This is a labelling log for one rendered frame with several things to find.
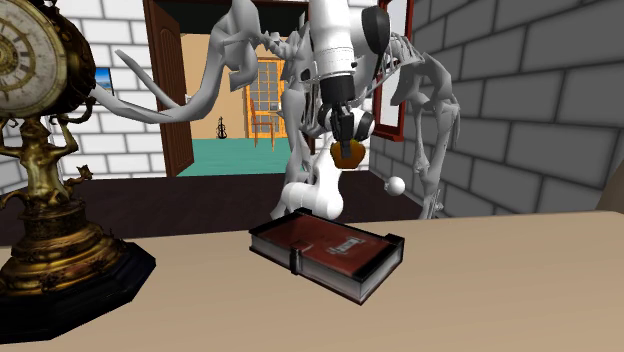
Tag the orange framed glass door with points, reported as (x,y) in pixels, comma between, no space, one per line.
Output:
(265,88)

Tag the black violin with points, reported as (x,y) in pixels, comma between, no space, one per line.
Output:
(222,129)

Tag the red book with black corners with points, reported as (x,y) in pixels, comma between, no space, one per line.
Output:
(322,244)

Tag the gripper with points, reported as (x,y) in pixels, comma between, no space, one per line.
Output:
(345,129)

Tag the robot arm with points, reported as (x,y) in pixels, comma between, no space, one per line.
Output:
(331,39)

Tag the orange rounded object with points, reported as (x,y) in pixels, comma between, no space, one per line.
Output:
(358,155)

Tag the orange wooden chair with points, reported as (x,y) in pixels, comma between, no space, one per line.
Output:
(263,128)

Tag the white ball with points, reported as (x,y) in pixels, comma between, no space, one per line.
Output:
(395,186)

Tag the red framed window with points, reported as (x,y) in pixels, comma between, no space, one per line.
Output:
(392,97)

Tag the brown wooden door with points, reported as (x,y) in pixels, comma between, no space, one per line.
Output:
(168,97)

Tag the grey mammoth skeleton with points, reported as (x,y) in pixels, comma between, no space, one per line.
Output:
(229,53)

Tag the blue wall picture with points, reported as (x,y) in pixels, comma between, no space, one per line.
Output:
(105,80)

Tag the ornate brass mantel clock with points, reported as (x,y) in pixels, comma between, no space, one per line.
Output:
(53,244)

